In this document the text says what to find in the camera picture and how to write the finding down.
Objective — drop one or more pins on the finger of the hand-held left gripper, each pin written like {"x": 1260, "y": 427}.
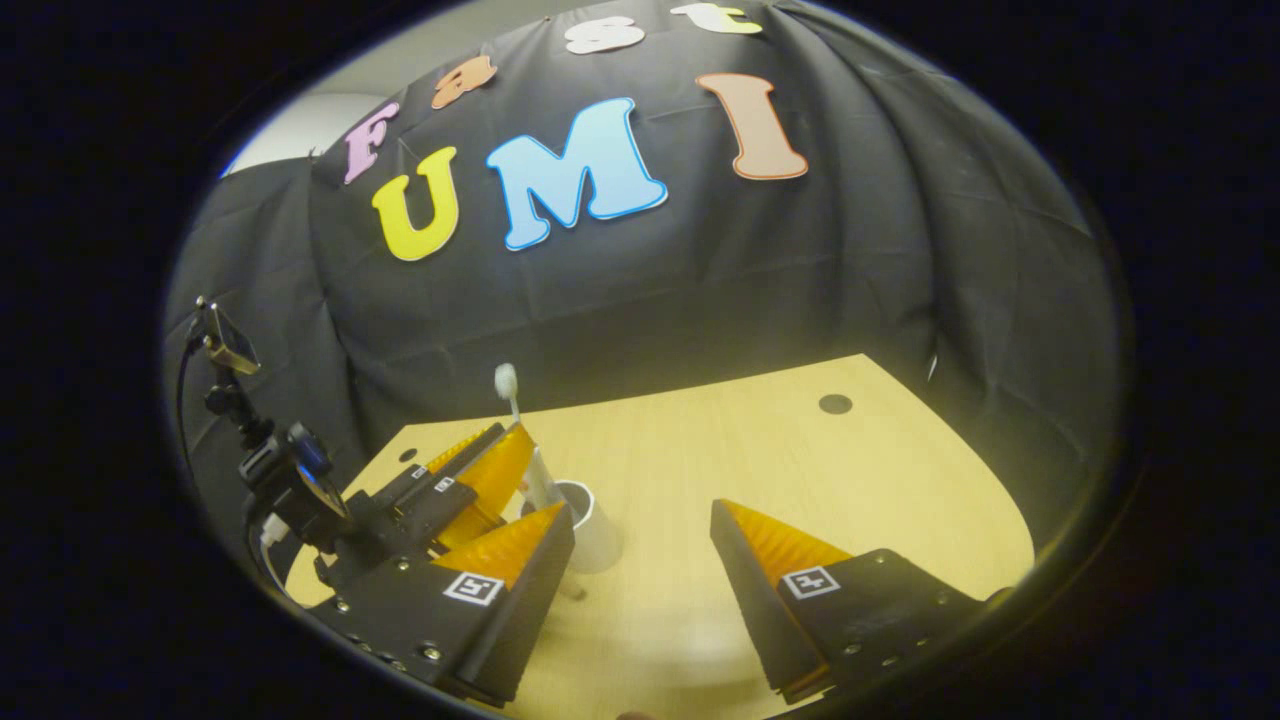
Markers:
{"x": 430, "y": 510}
{"x": 478, "y": 445}

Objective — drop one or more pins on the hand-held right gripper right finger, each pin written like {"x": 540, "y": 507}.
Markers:
{"x": 755, "y": 610}

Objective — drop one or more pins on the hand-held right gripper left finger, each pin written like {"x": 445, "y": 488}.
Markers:
{"x": 535, "y": 610}

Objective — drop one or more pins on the white toothbrush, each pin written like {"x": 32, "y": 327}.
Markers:
{"x": 507, "y": 382}

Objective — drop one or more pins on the white cup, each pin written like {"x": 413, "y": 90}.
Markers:
{"x": 597, "y": 540}

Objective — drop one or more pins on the wooden desktop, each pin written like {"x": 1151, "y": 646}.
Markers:
{"x": 750, "y": 450}

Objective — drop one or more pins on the black backdrop cloth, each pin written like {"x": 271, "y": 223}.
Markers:
{"x": 700, "y": 280}

